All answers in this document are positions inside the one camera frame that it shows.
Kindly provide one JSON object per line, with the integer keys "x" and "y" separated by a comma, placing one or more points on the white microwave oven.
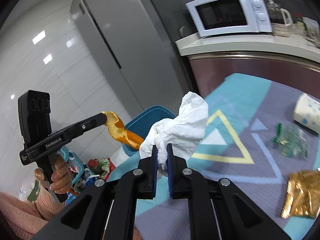
{"x": 224, "y": 17}

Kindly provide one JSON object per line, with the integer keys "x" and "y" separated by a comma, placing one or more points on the orange peel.
{"x": 118, "y": 132}

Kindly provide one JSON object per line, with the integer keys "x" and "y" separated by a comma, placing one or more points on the green clear candy wrapper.
{"x": 292, "y": 140}

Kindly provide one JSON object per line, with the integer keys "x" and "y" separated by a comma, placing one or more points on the pink sweater left forearm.
{"x": 25, "y": 219}

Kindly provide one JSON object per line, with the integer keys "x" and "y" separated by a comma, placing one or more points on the dotted paper cup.
{"x": 307, "y": 112}

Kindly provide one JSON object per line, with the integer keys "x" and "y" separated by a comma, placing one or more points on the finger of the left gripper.
{"x": 70, "y": 132}

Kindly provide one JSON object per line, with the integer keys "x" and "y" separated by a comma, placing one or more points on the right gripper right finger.
{"x": 218, "y": 209}

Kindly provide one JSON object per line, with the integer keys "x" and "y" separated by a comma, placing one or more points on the grey refrigerator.
{"x": 133, "y": 43}

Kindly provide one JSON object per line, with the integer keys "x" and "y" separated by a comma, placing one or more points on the glass kettle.
{"x": 281, "y": 19}

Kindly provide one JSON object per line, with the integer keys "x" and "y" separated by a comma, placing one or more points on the left hand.
{"x": 61, "y": 178}

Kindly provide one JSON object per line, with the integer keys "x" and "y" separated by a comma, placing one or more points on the kitchen counter with cabinets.
{"x": 292, "y": 61}

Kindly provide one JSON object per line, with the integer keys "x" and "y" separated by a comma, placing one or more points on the blue trash bin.
{"x": 142, "y": 123}

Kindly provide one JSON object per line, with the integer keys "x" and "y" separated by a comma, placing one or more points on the clear plastic container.
{"x": 312, "y": 29}

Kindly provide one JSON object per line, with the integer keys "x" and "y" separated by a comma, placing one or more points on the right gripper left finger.
{"x": 106, "y": 211}

